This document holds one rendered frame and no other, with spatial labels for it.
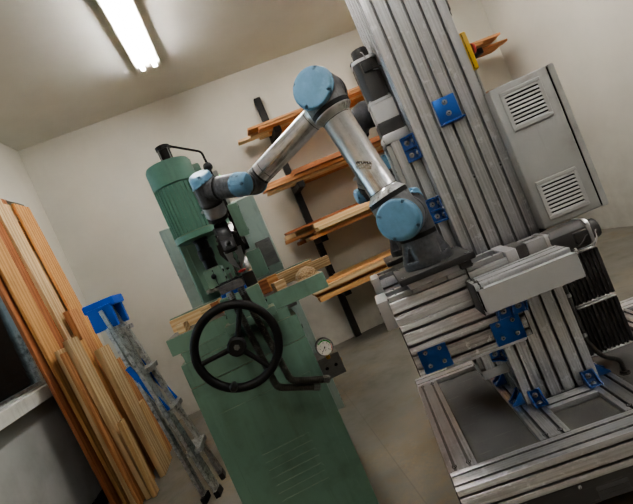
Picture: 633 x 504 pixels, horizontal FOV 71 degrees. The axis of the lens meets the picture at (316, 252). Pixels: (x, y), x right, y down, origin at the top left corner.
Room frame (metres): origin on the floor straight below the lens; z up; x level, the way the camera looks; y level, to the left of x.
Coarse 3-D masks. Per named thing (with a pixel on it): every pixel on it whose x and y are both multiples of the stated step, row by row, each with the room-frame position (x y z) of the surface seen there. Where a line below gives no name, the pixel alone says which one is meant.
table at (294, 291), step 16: (320, 272) 1.60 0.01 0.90; (288, 288) 1.58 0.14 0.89; (304, 288) 1.59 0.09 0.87; (320, 288) 1.60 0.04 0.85; (272, 304) 1.52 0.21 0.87; (288, 304) 1.58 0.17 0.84; (224, 320) 1.54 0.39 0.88; (176, 336) 1.52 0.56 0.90; (208, 336) 1.53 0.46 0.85; (176, 352) 1.52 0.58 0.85
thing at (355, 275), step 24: (480, 48) 4.03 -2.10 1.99; (360, 96) 3.94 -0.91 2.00; (264, 120) 4.08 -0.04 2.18; (288, 120) 3.72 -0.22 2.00; (240, 144) 3.99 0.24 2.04; (288, 168) 4.09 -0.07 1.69; (312, 168) 3.69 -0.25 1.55; (336, 168) 3.94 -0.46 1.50; (264, 192) 3.67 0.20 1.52; (336, 216) 3.71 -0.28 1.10; (360, 216) 3.70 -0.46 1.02; (288, 240) 3.72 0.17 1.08; (360, 264) 3.88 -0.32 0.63; (384, 264) 3.80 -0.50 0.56; (336, 288) 3.73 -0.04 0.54
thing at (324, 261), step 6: (324, 258) 1.76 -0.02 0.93; (306, 264) 1.75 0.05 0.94; (312, 264) 1.75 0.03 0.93; (318, 264) 1.76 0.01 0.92; (324, 264) 1.76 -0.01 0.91; (294, 270) 1.74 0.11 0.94; (282, 276) 1.74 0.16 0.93; (288, 276) 1.74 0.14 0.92; (294, 276) 1.74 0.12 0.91; (288, 282) 1.74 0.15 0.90; (210, 306) 1.69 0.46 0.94; (204, 312) 1.69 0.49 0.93
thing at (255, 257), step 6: (252, 252) 1.88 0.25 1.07; (258, 252) 1.89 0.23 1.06; (252, 258) 1.88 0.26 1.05; (258, 258) 1.89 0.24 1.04; (252, 264) 1.88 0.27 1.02; (258, 264) 1.88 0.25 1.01; (264, 264) 1.89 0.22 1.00; (258, 270) 1.88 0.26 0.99; (264, 270) 1.89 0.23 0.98; (258, 276) 1.88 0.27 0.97
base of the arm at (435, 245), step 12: (432, 228) 1.29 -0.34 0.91; (408, 240) 1.30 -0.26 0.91; (420, 240) 1.28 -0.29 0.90; (432, 240) 1.28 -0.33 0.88; (444, 240) 1.31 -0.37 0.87; (408, 252) 1.31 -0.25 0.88; (420, 252) 1.28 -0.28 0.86; (432, 252) 1.27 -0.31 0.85; (444, 252) 1.27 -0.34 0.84; (408, 264) 1.31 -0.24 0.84; (420, 264) 1.27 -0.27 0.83; (432, 264) 1.26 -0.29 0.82
